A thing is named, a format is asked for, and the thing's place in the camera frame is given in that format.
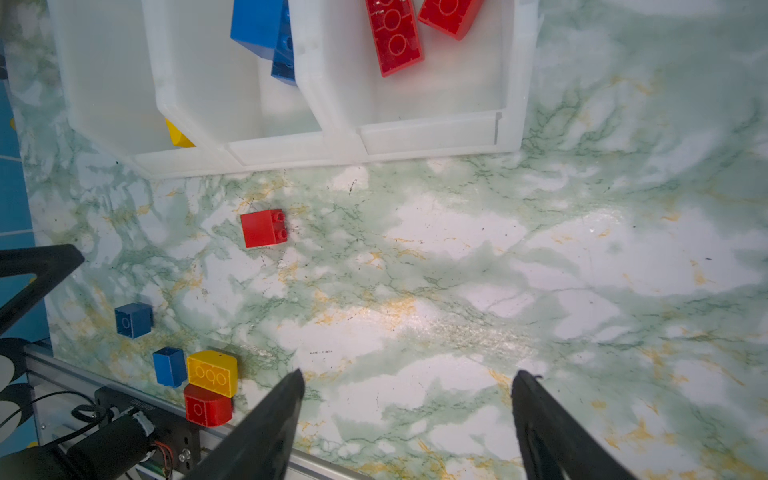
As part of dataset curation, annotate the long red brick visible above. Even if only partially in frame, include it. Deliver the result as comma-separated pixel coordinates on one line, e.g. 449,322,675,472
364,0,424,78

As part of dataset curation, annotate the small dark blue brick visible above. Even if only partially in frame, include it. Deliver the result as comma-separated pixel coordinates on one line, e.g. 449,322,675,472
115,302,153,339

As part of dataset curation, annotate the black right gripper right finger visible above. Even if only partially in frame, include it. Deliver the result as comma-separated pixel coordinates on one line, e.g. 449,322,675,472
511,370,634,479

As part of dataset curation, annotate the left white plastic bin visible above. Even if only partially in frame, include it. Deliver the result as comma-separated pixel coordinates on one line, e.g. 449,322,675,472
48,1,232,179

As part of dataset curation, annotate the middle white plastic bin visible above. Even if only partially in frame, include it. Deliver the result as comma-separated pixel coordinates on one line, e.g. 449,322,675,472
141,1,347,177

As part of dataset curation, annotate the right white plastic bin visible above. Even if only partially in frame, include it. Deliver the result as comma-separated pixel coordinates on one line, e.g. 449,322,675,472
289,1,541,165

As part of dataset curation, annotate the white plastic bin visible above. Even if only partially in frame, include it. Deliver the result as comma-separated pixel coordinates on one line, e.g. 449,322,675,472
289,1,541,165
141,1,347,177
48,1,232,179

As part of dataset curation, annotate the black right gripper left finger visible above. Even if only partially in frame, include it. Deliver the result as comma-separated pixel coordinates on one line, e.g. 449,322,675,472
185,369,305,480

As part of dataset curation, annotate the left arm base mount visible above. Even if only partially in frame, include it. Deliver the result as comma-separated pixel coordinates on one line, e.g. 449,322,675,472
95,386,202,474

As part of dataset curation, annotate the blue square brick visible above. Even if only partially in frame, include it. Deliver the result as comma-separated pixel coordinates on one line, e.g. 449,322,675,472
230,0,284,60

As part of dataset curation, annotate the yellow long brick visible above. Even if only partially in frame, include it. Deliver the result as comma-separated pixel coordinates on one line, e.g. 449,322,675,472
187,350,238,398

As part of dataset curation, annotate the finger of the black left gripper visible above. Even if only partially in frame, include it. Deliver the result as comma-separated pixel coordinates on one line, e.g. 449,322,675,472
0,244,86,337

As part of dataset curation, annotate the small red square brick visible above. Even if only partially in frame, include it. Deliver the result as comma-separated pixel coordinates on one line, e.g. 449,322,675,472
240,209,288,248

